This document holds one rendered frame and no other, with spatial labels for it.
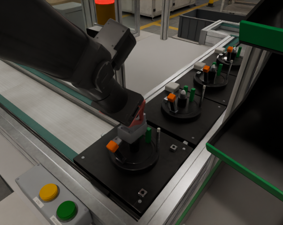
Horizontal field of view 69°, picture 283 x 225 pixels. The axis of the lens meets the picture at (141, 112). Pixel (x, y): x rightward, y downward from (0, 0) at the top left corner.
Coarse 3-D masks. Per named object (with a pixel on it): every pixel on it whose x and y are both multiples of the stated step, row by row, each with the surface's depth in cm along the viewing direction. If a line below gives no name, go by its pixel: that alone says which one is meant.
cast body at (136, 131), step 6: (138, 114) 49; (144, 114) 50; (144, 120) 50; (120, 126) 50; (132, 126) 48; (138, 126) 49; (144, 126) 52; (120, 132) 50; (126, 132) 49; (132, 132) 49; (138, 132) 50; (144, 132) 53; (126, 138) 50; (132, 138) 49
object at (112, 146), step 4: (116, 140) 49; (120, 140) 49; (108, 144) 47; (112, 144) 47; (116, 144) 47; (120, 144) 49; (108, 148) 47; (112, 148) 46; (116, 148) 47; (116, 152) 49; (120, 152) 50; (116, 156) 52; (120, 156) 51
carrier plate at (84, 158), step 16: (96, 144) 61; (160, 144) 61; (176, 144) 61; (80, 160) 56; (96, 160) 56; (160, 160) 56; (176, 160) 56; (96, 176) 52; (112, 176) 52; (128, 176) 52; (144, 176) 52; (160, 176) 52; (112, 192) 50; (128, 192) 49; (160, 192) 50; (144, 208) 46
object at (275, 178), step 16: (272, 64) 31; (256, 80) 29; (272, 80) 33; (256, 96) 32; (272, 96) 31; (240, 112) 32; (256, 112) 31; (272, 112) 30; (224, 128) 30; (240, 128) 30; (256, 128) 30; (272, 128) 29; (208, 144) 28; (224, 144) 30; (240, 144) 29; (256, 144) 28; (272, 144) 28; (224, 160) 28; (240, 160) 28; (256, 160) 27; (272, 160) 27; (256, 176) 24; (272, 176) 26; (272, 192) 24
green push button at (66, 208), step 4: (68, 200) 47; (60, 204) 46; (64, 204) 46; (68, 204) 46; (72, 204) 46; (60, 208) 45; (64, 208) 45; (68, 208) 45; (72, 208) 45; (60, 212) 45; (64, 212) 45; (68, 212) 45; (72, 212) 45; (60, 216) 44; (64, 216) 44; (68, 216) 44; (72, 216) 45; (64, 220) 44
